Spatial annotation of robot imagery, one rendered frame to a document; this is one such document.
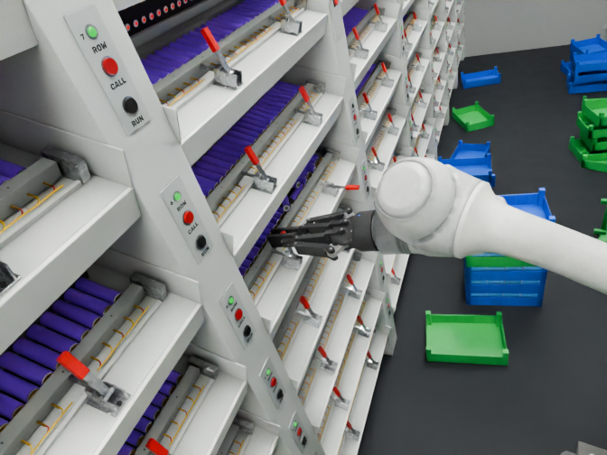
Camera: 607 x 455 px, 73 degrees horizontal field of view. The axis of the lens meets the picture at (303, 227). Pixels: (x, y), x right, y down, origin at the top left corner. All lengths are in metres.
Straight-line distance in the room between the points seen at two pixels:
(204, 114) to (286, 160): 0.28
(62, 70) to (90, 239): 0.16
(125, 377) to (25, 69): 0.36
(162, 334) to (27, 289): 0.21
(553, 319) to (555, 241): 1.49
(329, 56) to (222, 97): 0.48
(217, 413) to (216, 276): 0.23
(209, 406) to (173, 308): 0.20
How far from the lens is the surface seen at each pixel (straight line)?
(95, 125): 0.48
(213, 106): 0.64
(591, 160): 2.97
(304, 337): 1.01
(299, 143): 0.91
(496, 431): 1.72
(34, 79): 0.51
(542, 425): 1.75
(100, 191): 0.51
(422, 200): 0.48
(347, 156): 1.20
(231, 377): 0.76
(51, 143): 0.55
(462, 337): 1.91
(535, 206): 1.90
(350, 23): 1.58
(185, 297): 0.61
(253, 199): 0.75
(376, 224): 0.71
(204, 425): 0.73
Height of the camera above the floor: 1.54
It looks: 36 degrees down
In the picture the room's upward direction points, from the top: 17 degrees counter-clockwise
